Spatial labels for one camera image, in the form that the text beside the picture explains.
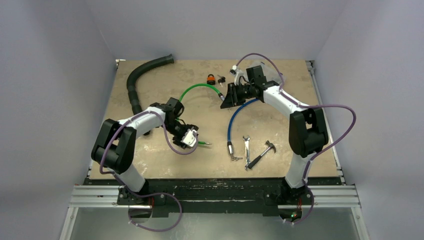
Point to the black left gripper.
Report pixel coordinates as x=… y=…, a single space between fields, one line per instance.
x=176 y=140

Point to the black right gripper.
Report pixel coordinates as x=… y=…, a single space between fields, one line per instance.
x=232 y=96

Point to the green cable lock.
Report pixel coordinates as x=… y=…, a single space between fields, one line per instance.
x=209 y=111

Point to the black head keys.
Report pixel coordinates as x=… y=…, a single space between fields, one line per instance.
x=221 y=80

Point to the orange black padlock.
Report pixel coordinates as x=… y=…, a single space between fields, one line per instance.
x=211 y=80

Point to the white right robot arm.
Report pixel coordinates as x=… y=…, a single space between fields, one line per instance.
x=307 y=134

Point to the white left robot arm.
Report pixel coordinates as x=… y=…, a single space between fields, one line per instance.
x=114 y=148

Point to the silver open-end wrench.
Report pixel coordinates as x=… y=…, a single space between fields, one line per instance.
x=246 y=140

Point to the clear plastic screw box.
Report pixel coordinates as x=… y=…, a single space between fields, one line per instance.
x=270 y=72

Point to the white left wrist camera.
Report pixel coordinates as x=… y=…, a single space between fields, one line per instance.
x=190 y=138

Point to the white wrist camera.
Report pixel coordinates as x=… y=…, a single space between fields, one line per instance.
x=238 y=75
x=190 y=138

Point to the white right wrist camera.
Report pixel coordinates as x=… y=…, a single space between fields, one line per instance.
x=238 y=75

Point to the blue cable lock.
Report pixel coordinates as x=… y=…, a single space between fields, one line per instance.
x=230 y=146

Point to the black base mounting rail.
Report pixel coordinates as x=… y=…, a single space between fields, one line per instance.
x=213 y=196

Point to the small black handle hammer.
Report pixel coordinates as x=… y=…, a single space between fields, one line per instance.
x=270 y=146

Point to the aluminium frame rail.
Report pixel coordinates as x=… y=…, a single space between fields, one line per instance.
x=344 y=197

